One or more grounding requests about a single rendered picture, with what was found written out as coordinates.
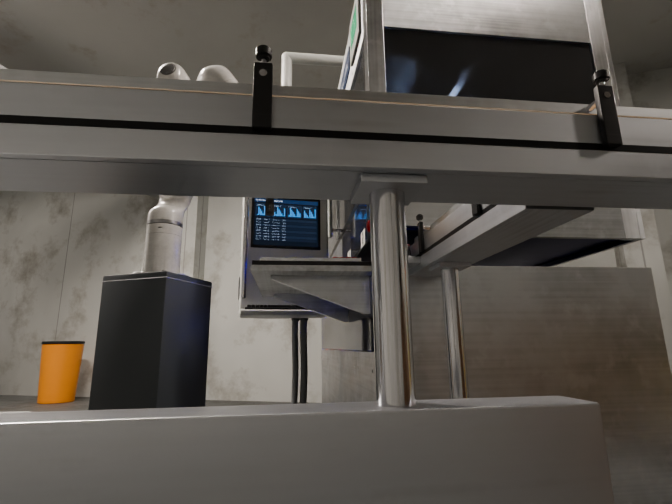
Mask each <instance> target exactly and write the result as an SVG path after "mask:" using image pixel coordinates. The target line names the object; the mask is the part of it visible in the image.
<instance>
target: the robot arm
mask: <svg viewBox="0 0 672 504"><path fill-rule="evenodd" d="M157 78H164V79H180V80H190V78H189V77H188V75H187V74H186V72H185V71H184V69H183V68H182V67H181V66H180V65H178V64H176V63H165V64H163V65H162V66H161V67H160V68H159V70H158V72H157ZM197 81H213V82H230V83H238V81H237V80H236V79H235V77H234V76H233V75H232V73H231V72H230V71H229V70H228V69H227V68H226V67H224V66H221V65H211V66H207V67H205V68H203V69H202V70H201V71H200V73H199V75H198V78H197ZM159 196H160V199H159V203H158V205H157V206H155V207H153V208H152V209H150V211H149V212H148V216H147V225H146V236H145V247H144V258H143V268H142V269H141V272H132V273H131V274H134V273H147V272H160V271H169V272H173V273H177V274H181V273H180V260H181V246H182V231H183V218H184V214H185V212H186V210H187V208H188V207H189V205H190V203H191V201H192V198H193V196H174V195H159ZM265 199H266V203H265V215H267V216H274V198H265ZM181 275H185V274H181ZM185 276H188V275H185Z"/></svg>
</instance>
